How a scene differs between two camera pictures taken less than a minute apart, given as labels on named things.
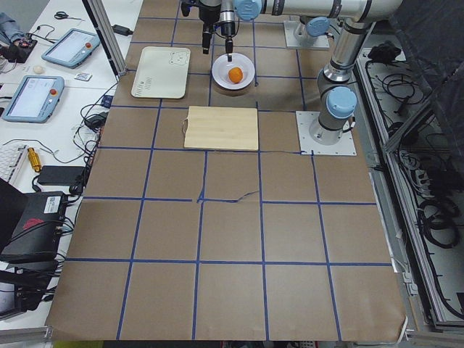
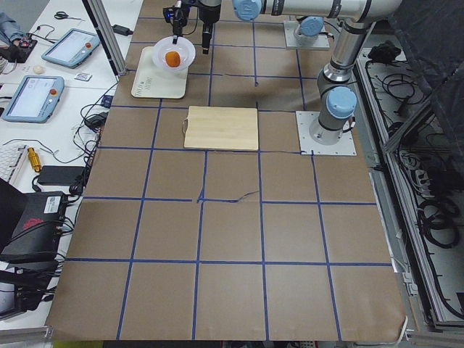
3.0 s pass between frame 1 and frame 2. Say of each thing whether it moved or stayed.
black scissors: stayed
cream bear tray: stayed
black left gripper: stayed
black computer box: stayed
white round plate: moved
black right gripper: moved
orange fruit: moved
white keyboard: stayed
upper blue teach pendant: stayed
